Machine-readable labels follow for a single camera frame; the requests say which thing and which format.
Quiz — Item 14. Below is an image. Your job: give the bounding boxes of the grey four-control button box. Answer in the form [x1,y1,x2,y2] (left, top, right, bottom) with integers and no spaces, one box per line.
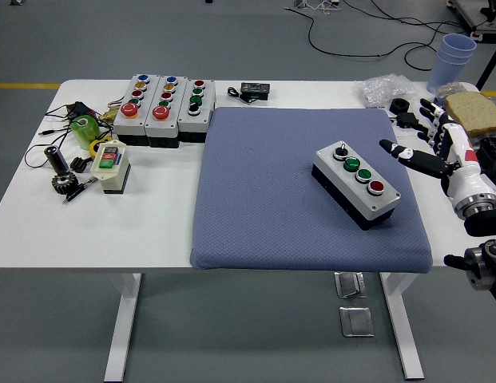
[311,140,403,231]

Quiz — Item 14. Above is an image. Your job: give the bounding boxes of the aluminium frame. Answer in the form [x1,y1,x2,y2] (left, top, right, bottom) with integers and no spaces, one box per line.
[446,0,496,41]

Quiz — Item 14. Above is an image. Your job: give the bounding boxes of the looped black floor cable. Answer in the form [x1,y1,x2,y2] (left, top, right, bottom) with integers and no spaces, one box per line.
[404,41,442,72]

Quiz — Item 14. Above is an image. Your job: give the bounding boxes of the black stand leg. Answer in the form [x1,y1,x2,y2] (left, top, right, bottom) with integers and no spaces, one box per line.
[474,39,496,92]

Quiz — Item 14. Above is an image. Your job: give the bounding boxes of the four-control box, black selector knob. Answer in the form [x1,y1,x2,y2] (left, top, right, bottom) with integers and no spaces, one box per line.
[177,77,216,144]

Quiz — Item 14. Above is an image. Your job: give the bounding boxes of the brass fitting with wires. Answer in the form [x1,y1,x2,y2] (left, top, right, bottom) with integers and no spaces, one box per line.
[98,97,125,124]

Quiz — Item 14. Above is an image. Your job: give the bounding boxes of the yellow tape roll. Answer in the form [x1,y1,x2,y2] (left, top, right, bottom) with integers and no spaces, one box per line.
[89,135,113,156]

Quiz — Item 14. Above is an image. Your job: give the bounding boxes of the black power module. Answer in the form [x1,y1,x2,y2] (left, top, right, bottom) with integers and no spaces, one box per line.
[67,101,97,120]

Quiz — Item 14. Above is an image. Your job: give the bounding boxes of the white table leg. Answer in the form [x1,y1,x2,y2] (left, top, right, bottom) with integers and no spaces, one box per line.
[379,272,426,380]
[103,273,144,383]

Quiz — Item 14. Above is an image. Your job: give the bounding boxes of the black digital meter with cord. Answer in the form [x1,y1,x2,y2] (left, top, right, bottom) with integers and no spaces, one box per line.
[226,81,272,105]

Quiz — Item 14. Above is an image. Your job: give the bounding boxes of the small black servo block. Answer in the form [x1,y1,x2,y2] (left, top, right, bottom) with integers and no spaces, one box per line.
[391,113,419,129]

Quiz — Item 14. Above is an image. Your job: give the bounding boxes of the thin black jack wire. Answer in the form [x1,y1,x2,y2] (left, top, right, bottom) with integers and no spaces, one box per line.
[24,104,113,168]

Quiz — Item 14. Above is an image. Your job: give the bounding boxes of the white paper sheet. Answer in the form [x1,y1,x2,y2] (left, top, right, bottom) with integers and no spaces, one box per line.
[387,108,432,139]

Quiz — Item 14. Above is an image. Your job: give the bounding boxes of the large black gear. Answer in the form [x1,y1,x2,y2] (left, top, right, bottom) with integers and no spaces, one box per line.
[51,172,80,195]

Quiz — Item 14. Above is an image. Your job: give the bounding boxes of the white cable bundle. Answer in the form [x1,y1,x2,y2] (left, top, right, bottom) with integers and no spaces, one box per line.
[291,0,343,14]

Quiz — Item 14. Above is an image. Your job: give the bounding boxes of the clear plastic bag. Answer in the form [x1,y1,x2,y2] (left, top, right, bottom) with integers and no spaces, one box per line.
[354,73,416,109]

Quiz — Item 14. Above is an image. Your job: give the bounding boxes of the black metal cylinder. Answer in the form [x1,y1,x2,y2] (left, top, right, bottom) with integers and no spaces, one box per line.
[44,145,69,175]

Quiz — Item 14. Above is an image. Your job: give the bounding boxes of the five-button box, blue selector knob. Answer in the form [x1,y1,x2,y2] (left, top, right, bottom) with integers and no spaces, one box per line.
[145,74,188,149]

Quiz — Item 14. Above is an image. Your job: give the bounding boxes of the blue-grey padded mat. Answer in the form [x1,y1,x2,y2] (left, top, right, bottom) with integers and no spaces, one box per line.
[190,105,434,274]

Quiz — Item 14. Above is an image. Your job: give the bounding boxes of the long black floor cable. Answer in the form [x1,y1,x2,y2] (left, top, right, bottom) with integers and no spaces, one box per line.
[283,6,444,64]

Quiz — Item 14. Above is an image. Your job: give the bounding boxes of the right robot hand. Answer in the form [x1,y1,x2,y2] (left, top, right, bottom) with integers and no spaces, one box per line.
[378,97,496,211]

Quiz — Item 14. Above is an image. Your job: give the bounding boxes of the slice of bread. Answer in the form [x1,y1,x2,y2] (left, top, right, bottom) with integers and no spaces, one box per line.
[443,91,496,139]

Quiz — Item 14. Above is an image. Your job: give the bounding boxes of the open metal floor socket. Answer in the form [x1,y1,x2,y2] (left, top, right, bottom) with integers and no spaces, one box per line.
[334,271,368,299]

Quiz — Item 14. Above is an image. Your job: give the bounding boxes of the white switch box, red green keys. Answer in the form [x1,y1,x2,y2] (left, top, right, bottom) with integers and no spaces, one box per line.
[90,138,132,195]

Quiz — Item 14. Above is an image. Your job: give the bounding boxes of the black pen tool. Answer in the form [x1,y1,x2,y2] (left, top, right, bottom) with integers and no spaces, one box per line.
[62,175,99,205]

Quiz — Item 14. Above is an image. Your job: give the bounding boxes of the closed metal floor socket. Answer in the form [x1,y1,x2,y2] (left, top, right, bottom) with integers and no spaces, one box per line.
[339,306,375,338]

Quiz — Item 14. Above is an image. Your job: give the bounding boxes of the five-button box, blue round button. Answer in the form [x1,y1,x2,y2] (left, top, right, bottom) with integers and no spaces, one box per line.
[113,73,161,147]

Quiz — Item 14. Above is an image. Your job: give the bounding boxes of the black device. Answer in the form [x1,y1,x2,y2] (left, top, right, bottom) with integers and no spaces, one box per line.
[476,137,496,184]

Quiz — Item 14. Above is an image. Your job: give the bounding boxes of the small black toothed part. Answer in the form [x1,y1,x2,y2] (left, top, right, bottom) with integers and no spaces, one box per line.
[69,156,93,173]

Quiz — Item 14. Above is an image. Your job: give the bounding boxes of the translucent green roll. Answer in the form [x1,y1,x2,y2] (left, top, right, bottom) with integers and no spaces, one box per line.
[69,114,101,152]

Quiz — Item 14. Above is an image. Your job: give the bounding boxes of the black ring part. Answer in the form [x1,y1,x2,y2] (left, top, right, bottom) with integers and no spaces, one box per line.
[389,97,411,115]

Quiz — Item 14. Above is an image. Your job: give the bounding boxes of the stack of blue cups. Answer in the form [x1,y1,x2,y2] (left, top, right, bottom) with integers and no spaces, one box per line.
[426,34,478,95]

